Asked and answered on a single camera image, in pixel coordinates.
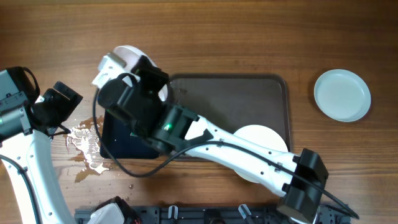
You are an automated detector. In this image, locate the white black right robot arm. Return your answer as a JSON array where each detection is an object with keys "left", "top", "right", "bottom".
[{"left": 93, "top": 52, "right": 328, "bottom": 223}]

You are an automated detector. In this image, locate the dark brown serving tray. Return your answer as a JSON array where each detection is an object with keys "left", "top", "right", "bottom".
[{"left": 167, "top": 73, "right": 292, "bottom": 151}]

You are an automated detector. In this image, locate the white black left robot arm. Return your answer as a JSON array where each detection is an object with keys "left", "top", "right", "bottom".
[{"left": 1, "top": 67, "right": 83, "bottom": 223}]

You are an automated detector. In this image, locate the black water basin tray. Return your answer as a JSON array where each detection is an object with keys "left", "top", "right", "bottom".
[{"left": 101, "top": 112, "right": 159, "bottom": 159}]

